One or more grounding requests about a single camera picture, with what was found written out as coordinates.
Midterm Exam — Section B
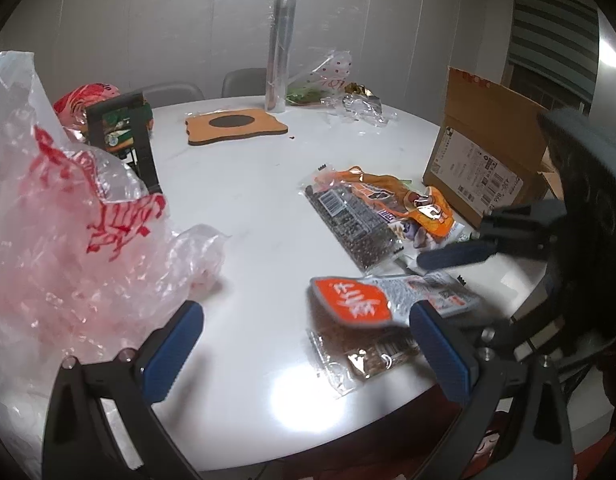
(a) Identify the orange clear snack packet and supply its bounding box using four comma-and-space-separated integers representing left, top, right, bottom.
313, 165, 456, 238

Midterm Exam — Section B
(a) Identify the dotted clear bag of greens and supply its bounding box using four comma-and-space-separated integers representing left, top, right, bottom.
286, 50, 353, 107

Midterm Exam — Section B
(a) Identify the wooden trivet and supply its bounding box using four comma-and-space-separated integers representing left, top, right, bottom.
185, 108, 289, 147

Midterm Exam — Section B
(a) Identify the cardboard box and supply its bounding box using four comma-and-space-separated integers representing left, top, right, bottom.
422, 66, 565, 228

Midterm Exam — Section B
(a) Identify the clear packet of brown snack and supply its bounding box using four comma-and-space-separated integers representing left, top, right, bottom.
308, 327, 421, 398

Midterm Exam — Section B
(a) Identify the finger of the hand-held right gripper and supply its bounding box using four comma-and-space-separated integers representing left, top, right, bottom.
417, 237, 551, 271
480, 200, 567, 243

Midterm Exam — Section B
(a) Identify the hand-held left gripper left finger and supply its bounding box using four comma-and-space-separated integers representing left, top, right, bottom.
42, 299, 205, 480

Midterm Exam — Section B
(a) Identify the striped window blind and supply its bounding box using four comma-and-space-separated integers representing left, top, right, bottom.
508, 0, 601, 106

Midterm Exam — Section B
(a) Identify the crumpled clear plastic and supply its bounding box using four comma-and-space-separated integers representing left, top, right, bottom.
325, 92, 399, 128

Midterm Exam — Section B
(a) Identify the clear plastic wrap roll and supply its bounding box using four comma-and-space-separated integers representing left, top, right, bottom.
265, 0, 296, 113

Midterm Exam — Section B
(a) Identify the green snack bag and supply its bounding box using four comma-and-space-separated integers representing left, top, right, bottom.
102, 102, 153, 153

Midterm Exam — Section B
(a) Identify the clear packet of black seeds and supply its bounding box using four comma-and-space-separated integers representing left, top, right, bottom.
305, 182, 405, 273

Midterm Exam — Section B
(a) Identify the grey chair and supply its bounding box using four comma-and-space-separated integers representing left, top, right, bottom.
222, 67, 269, 98
138, 81, 205, 108

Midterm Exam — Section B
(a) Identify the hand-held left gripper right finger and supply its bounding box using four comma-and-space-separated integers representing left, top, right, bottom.
409, 300, 575, 480

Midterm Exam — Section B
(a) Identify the purple and white snack packet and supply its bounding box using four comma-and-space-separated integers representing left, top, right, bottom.
388, 210, 471, 253

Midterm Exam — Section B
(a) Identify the pink plastic bag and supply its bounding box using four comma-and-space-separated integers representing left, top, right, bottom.
52, 82, 123, 131

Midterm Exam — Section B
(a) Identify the black stand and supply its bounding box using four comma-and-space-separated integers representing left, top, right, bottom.
85, 91, 163, 196

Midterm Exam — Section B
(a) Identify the orange and grey snack packet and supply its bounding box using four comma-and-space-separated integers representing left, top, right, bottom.
309, 271, 481, 330

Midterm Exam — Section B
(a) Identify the white and red plastic bag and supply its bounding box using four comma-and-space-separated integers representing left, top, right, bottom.
0, 50, 231, 480

